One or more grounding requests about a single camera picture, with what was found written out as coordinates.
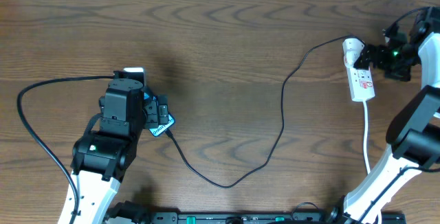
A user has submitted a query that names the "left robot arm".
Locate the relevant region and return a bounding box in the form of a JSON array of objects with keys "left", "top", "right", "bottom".
[{"left": 58, "top": 67, "right": 175, "bottom": 223}]

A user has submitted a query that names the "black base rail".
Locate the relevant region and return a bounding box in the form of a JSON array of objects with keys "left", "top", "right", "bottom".
[{"left": 106, "top": 201, "right": 406, "bottom": 224}]

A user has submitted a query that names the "white USB charger plug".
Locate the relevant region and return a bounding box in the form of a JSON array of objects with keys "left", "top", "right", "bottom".
[{"left": 342, "top": 38, "right": 364, "bottom": 54}]

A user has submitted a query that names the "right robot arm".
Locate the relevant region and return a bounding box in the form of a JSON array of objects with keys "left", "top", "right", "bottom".
[{"left": 327, "top": 7, "right": 439, "bottom": 223}]

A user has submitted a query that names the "black USB charging cable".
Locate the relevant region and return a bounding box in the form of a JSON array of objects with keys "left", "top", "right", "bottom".
[{"left": 164, "top": 35, "right": 365, "bottom": 189}]

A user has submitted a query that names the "blue Galaxy smartphone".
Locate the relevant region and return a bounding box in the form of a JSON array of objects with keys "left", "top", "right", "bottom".
[{"left": 142, "top": 91, "right": 176, "bottom": 138}]

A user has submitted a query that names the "white power strip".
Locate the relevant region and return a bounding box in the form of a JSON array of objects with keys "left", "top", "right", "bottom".
[{"left": 344, "top": 50, "right": 375, "bottom": 102}]

